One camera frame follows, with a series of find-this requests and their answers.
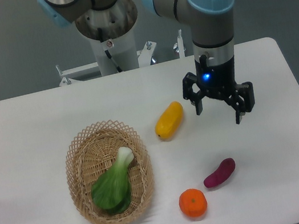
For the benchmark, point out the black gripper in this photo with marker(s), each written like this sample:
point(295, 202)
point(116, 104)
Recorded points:
point(217, 81)

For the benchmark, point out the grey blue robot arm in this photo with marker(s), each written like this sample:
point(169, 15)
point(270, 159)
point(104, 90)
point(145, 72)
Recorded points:
point(210, 21)

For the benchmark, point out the orange tangerine toy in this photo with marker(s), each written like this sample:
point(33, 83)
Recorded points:
point(193, 203)

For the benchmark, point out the purple sweet potato toy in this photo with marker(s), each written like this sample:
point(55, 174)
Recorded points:
point(221, 174)

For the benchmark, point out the green bok choy toy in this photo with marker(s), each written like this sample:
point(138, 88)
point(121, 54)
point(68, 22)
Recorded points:
point(112, 190)

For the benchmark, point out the yellow mango toy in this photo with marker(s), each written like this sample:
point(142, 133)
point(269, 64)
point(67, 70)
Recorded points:
point(169, 121)

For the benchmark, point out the woven wicker basket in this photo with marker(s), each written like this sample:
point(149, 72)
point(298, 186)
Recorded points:
point(91, 153)

